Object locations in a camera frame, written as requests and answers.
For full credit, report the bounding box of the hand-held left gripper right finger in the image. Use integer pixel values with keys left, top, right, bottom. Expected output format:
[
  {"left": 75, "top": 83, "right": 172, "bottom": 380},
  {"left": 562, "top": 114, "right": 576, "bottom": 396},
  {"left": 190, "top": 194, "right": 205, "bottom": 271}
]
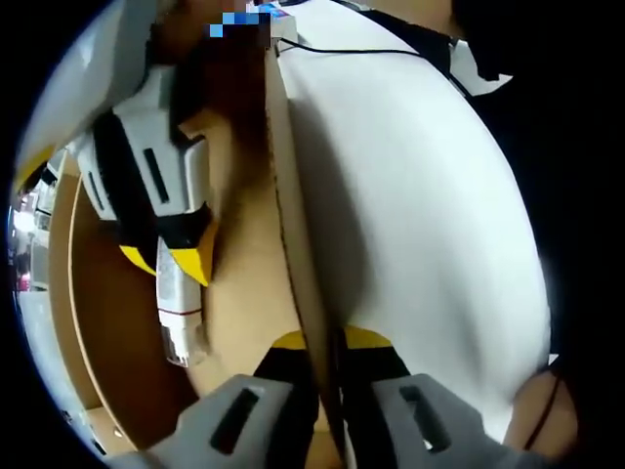
[{"left": 338, "top": 325, "right": 539, "bottom": 469}]

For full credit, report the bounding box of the black cable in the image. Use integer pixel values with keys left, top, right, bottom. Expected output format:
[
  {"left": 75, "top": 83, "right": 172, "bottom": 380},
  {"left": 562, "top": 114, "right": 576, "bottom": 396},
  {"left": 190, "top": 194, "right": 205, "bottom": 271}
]
[
  {"left": 276, "top": 37, "right": 458, "bottom": 79},
  {"left": 522, "top": 369, "right": 563, "bottom": 450}
]

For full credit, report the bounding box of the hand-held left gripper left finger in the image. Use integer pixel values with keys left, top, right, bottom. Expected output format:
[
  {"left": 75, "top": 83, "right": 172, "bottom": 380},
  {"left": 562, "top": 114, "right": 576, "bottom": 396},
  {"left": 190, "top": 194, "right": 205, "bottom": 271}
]
[{"left": 115, "top": 329, "right": 324, "bottom": 469}]

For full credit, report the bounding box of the blue tissue pack soft item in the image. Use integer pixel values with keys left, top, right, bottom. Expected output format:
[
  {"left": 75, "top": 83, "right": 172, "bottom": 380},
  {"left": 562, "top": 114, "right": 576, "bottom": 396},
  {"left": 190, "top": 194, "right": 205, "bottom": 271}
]
[{"left": 257, "top": 1, "right": 294, "bottom": 21}]

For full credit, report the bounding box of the brown cardboard shoe box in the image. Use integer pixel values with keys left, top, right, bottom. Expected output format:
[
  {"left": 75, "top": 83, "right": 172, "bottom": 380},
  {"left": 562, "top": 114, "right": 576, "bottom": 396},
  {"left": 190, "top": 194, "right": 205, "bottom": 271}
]
[{"left": 47, "top": 46, "right": 354, "bottom": 469}]

